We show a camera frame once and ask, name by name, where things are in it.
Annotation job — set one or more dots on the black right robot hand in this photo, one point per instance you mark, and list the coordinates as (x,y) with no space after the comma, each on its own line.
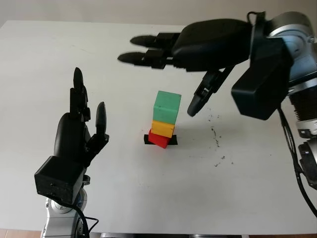
(213,44)

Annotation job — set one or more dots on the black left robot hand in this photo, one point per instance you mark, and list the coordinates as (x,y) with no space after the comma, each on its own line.
(69,138)

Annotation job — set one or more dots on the green cube block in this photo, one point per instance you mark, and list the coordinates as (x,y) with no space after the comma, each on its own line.
(166,109)

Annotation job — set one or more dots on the red cube block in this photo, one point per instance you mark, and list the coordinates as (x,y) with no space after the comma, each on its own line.
(159,141)

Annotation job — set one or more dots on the yellow cube block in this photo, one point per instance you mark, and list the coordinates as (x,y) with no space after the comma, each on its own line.
(162,129)

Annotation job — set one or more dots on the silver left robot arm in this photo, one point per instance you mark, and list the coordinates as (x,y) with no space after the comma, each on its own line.
(59,220)

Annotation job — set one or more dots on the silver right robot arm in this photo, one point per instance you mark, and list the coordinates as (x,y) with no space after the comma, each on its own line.
(302,59)

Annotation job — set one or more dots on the black tape strip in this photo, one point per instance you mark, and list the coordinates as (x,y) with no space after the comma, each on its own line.
(174,140)

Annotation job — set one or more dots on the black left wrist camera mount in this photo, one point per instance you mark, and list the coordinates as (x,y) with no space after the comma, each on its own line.
(59,178)

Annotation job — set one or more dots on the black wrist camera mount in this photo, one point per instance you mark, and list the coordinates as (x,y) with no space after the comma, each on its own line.
(262,91)
(59,178)

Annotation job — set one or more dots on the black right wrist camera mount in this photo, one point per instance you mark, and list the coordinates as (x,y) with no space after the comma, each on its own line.
(262,91)

